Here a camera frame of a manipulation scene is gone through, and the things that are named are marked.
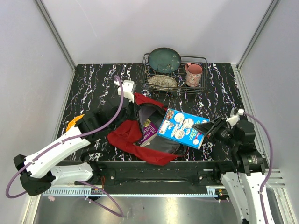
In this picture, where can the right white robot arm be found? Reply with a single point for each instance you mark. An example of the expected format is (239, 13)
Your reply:
(245, 179)

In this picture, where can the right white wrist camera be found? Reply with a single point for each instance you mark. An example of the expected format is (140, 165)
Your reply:
(234, 116)

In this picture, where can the teal ceramic plate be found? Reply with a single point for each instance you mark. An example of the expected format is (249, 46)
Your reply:
(164, 60)

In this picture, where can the purple treehouse book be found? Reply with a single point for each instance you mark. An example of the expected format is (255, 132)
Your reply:
(149, 132)

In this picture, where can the pink patterned mug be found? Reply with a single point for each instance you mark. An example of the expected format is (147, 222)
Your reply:
(193, 74)

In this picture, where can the speckled beige plate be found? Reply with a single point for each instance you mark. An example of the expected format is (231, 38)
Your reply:
(162, 82)

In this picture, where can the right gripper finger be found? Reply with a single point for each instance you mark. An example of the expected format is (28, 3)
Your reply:
(201, 133)
(208, 127)

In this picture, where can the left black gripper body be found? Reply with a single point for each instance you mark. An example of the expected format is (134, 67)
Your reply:
(131, 113)

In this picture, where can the black wire dish rack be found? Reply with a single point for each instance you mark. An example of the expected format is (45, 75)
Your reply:
(145, 72)

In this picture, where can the blue picture book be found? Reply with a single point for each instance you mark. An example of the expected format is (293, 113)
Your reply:
(178, 126)

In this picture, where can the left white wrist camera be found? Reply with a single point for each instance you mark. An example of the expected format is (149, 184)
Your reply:
(129, 90)

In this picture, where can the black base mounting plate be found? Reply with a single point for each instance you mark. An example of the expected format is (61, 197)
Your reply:
(194, 173)

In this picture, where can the orange plastic plate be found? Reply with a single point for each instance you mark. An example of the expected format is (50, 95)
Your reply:
(73, 122)

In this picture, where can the red student backpack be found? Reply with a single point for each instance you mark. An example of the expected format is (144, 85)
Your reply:
(127, 135)

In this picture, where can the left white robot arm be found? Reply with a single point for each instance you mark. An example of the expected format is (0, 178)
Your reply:
(39, 171)

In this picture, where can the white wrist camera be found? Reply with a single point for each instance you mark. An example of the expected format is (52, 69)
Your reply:
(129, 90)
(234, 116)

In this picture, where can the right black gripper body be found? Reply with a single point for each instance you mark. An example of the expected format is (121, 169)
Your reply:
(224, 134)

